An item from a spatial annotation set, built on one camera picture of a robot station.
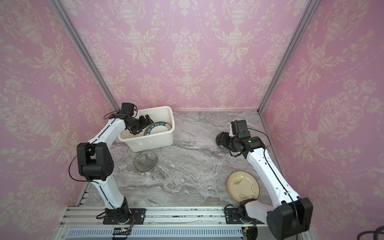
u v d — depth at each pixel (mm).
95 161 504
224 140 691
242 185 839
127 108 749
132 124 770
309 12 699
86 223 753
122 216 675
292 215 368
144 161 944
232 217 730
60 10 704
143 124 853
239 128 584
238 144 561
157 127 1060
